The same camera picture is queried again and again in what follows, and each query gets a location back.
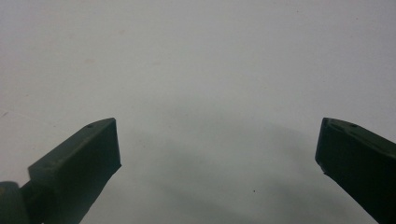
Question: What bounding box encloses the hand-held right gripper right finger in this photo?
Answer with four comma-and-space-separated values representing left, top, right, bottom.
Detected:
314, 117, 396, 224

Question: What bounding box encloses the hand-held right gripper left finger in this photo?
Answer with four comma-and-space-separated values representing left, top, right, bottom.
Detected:
27, 117, 122, 224

